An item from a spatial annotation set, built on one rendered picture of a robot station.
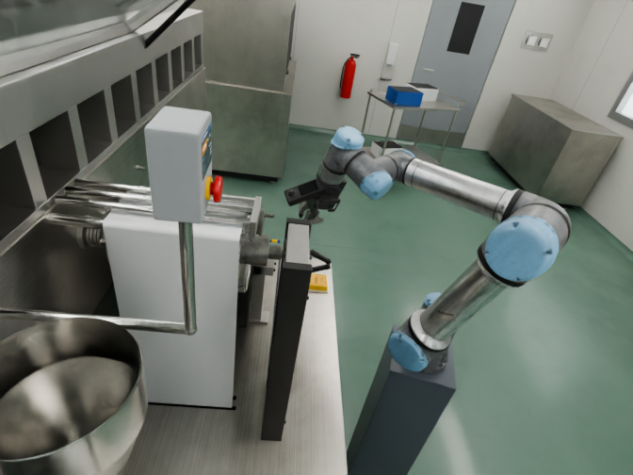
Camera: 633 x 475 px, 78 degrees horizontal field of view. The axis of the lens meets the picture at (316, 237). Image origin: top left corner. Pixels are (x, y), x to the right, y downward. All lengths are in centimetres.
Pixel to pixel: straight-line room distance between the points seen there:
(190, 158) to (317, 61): 515
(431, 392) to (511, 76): 528
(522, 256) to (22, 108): 87
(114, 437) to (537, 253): 70
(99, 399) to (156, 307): 37
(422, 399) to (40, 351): 109
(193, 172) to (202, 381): 71
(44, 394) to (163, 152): 29
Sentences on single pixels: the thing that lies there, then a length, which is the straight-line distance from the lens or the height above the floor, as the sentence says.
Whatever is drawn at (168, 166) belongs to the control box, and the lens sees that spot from 40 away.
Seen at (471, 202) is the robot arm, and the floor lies 146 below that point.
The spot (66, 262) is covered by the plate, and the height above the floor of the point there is 132.
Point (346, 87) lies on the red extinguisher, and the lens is 543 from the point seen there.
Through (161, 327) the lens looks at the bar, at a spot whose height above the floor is 142.
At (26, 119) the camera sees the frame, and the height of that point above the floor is 160.
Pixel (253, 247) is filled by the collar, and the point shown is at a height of 136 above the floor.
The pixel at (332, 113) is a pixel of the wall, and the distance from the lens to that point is 568.
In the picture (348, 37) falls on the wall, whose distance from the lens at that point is 550.
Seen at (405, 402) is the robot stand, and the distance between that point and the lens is 137.
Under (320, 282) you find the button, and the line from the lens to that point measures 143.
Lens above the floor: 185
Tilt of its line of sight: 34 degrees down
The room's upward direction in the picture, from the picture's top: 10 degrees clockwise
